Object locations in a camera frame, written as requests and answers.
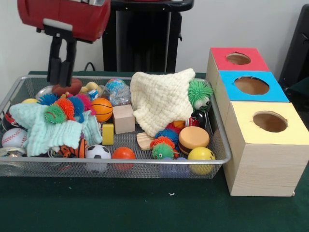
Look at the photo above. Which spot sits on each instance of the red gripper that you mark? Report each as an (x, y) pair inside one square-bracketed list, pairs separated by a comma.
[(72, 14)]

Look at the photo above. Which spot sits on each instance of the cream knitted cloth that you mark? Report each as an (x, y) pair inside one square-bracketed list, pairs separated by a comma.
[(164, 101)]

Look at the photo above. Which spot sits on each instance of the clear mesh bin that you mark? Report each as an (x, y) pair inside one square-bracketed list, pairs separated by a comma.
[(144, 169)]

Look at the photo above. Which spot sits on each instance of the wooden box with three holes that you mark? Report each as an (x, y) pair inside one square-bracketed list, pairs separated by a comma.
[(263, 164)]

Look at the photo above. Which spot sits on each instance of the brown toy football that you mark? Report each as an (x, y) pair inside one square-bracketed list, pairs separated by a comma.
[(76, 88)]

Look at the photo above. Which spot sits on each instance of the long multicoloured spiky caterpillar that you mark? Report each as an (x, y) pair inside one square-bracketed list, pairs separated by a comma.
[(62, 107)]

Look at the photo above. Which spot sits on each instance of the small orange basketball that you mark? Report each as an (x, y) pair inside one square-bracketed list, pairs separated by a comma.
[(102, 110)]

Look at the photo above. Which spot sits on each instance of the mint green knitted cloth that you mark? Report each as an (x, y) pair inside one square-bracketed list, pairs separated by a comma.
[(43, 130)]

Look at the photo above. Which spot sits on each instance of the small soccer ball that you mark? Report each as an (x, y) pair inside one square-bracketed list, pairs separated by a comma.
[(98, 151)]

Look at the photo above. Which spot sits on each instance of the plain orange ball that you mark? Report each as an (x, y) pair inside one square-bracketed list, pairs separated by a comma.
[(123, 153)]

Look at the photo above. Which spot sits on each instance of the green-headed spiky caterpillar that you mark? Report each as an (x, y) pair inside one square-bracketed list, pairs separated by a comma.
[(161, 147)]

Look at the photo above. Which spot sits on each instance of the green spiky ball toy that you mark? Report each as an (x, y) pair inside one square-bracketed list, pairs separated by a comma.
[(200, 90)]

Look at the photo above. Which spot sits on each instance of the toy burger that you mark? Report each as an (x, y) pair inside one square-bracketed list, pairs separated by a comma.
[(193, 139)]

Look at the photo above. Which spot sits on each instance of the yellow smiley ball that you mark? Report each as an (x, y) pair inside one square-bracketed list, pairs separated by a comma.
[(200, 153)]

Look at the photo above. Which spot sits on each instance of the black panel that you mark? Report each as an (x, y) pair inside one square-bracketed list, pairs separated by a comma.
[(297, 48)]

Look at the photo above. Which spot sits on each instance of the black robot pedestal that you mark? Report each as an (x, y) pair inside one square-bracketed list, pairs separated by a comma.
[(144, 36)]

